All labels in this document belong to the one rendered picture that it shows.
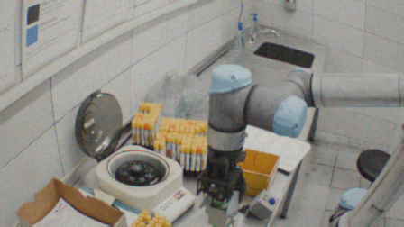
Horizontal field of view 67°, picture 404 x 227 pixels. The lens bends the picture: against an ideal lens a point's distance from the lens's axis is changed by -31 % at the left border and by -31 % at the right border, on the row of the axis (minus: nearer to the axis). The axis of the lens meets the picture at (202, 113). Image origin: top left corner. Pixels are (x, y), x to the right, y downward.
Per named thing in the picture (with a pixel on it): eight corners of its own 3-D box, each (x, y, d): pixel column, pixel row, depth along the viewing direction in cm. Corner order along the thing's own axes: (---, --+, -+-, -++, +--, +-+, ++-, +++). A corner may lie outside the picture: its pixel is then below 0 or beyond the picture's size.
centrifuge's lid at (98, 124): (77, 104, 111) (63, 101, 115) (93, 177, 121) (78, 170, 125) (120, 79, 128) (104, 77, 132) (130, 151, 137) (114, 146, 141)
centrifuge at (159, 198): (161, 234, 111) (159, 206, 105) (91, 195, 124) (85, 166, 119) (204, 198, 130) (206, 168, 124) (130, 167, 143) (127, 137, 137)
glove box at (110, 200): (133, 244, 105) (129, 224, 100) (73, 214, 112) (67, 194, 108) (151, 224, 115) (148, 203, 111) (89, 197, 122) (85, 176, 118)
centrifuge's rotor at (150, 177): (143, 204, 116) (142, 186, 112) (106, 185, 123) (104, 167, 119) (172, 183, 128) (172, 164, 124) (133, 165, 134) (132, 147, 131)
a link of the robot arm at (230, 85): (244, 82, 73) (201, 70, 77) (239, 139, 78) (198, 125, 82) (261, 69, 79) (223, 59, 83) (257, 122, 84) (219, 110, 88)
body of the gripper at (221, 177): (195, 197, 88) (197, 150, 82) (211, 177, 95) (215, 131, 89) (228, 205, 85) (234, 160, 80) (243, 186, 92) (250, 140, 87)
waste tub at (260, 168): (264, 199, 129) (270, 176, 124) (227, 192, 133) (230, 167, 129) (276, 178, 140) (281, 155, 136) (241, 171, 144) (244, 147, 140)
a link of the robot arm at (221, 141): (216, 111, 87) (254, 121, 85) (215, 131, 89) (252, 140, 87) (200, 127, 81) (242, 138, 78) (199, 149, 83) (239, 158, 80)
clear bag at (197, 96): (183, 118, 177) (184, 86, 171) (158, 103, 188) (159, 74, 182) (219, 104, 190) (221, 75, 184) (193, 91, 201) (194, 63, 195)
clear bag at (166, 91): (178, 138, 163) (179, 92, 155) (134, 131, 165) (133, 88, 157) (189, 107, 186) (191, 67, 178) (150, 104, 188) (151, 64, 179)
